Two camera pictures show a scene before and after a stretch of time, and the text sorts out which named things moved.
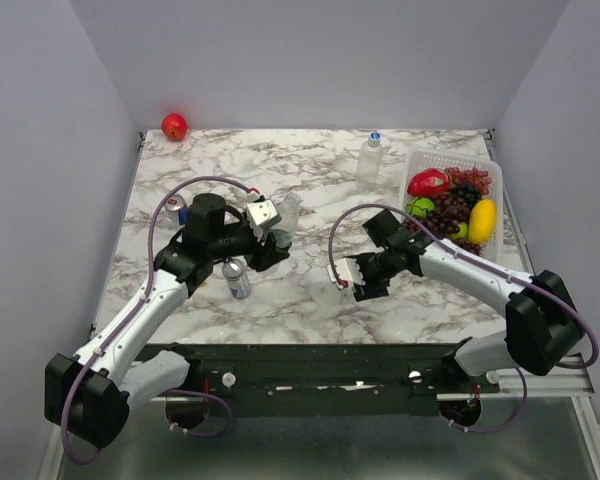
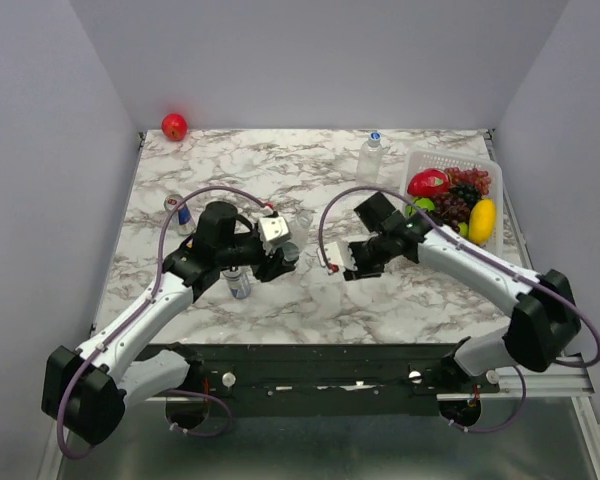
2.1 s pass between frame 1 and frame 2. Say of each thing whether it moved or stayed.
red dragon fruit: stayed
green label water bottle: moved
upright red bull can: stayed
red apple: stayed
